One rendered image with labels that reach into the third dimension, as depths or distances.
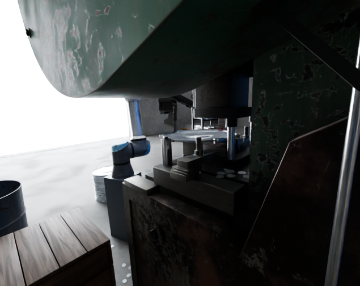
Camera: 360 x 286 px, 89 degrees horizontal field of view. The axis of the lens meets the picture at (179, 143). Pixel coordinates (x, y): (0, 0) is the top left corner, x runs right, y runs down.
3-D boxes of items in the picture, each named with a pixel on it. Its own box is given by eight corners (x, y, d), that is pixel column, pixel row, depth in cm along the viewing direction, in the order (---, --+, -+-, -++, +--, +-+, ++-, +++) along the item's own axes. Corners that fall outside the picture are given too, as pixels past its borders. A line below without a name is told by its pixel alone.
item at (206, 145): (202, 152, 65) (202, 140, 64) (224, 145, 75) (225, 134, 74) (225, 157, 59) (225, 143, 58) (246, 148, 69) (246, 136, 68)
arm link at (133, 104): (127, 158, 133) (116, 81, 128) (145, 154, 142) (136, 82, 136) (133, 159, 123) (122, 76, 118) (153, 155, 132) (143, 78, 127)
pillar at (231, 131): (225, 159, 56) (225, 113, 54) (229, 157, 58) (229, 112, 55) (232, 160, 55) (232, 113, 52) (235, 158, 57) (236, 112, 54)
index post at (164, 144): (161, 164, 63) (159, 137, 62) (168, 162, 66) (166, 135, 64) (166, 165, 62) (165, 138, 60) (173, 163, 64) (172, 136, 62)
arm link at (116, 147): (110, 160, 127) (108, 141, 124) (128, 156, 135) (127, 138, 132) (115, 164, 117) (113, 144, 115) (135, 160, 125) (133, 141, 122)
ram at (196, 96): (185, 108, 67) (182, 19, 61) (208, 107, 77) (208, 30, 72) (227, 107, 55) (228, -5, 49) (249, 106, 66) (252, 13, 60)
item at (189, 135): (250, 134, 73) (250, 132, 73) (200, 146, 54) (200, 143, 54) (197, 129, 94) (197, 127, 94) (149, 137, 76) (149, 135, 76)
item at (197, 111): (191, 125, 63) (191, 108, 62) (223, 120, 77) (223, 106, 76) (235, 127, 52) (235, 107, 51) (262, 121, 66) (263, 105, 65)
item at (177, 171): (170, 177, 51) (168, 141, 49) (206, 163, 63) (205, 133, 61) (186, 183, 47) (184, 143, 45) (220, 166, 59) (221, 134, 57)
